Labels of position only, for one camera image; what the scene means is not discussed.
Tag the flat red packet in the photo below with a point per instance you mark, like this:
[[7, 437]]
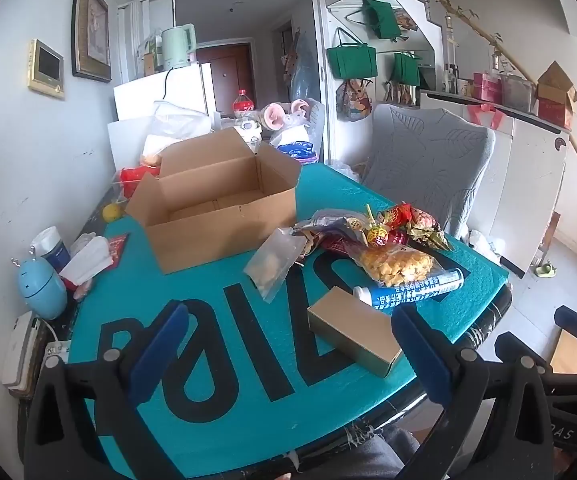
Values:
[[118, 247]]

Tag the clear plastic bag bundle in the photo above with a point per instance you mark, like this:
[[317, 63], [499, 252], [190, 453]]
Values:
[[303, 75]]

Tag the white fridge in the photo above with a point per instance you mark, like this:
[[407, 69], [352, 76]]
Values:
[[168, 95]]

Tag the small green ornament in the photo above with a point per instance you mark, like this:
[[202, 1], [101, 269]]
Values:
[[545, 270]]

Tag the white electric kettle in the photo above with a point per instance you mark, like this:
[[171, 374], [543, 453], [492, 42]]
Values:
[[248, 132]]

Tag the bamboo branch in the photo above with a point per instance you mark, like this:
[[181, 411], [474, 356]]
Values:
[[493, 40]]

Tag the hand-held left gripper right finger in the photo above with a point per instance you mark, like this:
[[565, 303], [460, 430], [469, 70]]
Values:
[[423, 355]]

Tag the pink ribbon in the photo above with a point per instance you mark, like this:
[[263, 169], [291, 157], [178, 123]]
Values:
[[488, 115]]

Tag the red container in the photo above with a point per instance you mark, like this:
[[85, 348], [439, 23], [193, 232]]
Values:
[[136, 177]]

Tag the white blue tube bottle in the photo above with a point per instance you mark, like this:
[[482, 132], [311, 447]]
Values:
[[408, 287]]

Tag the flat cardboard sheet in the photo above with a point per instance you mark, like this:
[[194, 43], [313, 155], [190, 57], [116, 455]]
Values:
[[570, 355]]

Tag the clear plastic snack bag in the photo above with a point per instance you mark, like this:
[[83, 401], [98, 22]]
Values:
[[273, 265]]

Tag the white tissue pack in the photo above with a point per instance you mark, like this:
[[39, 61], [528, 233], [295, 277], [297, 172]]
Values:
[[88, 260]]

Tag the white bottle blue label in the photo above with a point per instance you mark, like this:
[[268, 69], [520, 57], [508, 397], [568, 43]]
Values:
[[53, 250]]

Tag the red figure snack packet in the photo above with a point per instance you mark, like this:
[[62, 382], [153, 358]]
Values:
[[396, 215]]

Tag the green tote bag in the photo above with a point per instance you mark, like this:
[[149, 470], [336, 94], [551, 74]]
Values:
[[406, 67], [351, 60], [381, 17]]

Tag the red label cola bottle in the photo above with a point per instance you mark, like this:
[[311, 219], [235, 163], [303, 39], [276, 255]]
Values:
[[242, 102]]

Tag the yellow stick lollipop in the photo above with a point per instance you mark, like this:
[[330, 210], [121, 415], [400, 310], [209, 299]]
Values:
[[373, 236]]

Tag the yellow ball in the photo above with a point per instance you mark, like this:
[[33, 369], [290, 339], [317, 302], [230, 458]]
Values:
[[112, 211]]

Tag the brown cardboard box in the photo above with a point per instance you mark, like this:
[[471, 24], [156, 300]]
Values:
[[208, 240]]

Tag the pale green kettle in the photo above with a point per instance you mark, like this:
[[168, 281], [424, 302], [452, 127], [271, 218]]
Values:
[[178, 45]]

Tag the gold-framed intercom panel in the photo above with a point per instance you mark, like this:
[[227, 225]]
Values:
[[47, 67]]

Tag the brown door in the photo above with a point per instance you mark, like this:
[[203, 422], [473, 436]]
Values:
[[228, 75]]

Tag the silver snack packet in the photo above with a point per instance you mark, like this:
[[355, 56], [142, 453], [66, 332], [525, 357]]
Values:
[[331, 222]]

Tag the white power strip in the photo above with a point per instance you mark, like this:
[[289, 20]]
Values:
[[21, 350]]

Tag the framed picture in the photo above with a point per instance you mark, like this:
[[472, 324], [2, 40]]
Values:
[[91, 35]]

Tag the large white plastic bag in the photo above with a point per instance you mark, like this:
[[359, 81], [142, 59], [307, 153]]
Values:
[[178, 120]]

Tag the dark red snack packet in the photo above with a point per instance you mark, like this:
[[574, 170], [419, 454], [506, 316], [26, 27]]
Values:
[[341, 246]]

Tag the blue white tissue package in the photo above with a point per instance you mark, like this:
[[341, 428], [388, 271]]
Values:
[[296, 145]]

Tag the red gift box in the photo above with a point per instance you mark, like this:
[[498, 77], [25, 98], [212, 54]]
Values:
[[485, 86]]

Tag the yellow puffed snack bag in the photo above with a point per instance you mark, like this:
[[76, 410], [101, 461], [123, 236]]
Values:
[[398, 265]]

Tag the small tan box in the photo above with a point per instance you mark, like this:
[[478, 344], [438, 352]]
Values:
[[353, 330]]

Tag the grey translucent container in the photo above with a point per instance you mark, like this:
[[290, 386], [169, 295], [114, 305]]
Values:
[[518, 92]]

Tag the light blue humidifier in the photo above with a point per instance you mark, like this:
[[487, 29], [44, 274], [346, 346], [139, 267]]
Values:
[[42, 287]]

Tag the grey leaf-pattern chair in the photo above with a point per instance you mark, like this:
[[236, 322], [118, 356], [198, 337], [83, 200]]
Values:
[[418, 170]]

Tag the printed cartoon bag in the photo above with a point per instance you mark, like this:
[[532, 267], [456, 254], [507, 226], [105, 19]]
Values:
[[353, 100]]

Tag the open cardboard box red side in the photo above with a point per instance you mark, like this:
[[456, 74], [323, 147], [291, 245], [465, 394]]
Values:
[[558, 95]]

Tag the person's grey trouser leg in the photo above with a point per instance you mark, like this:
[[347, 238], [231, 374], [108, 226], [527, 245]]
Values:
[[393, 455]]

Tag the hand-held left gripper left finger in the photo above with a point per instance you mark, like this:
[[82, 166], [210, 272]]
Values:
[[161, 350]]

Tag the gold-edged cereal packet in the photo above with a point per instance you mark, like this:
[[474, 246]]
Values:
[[431, 237]]

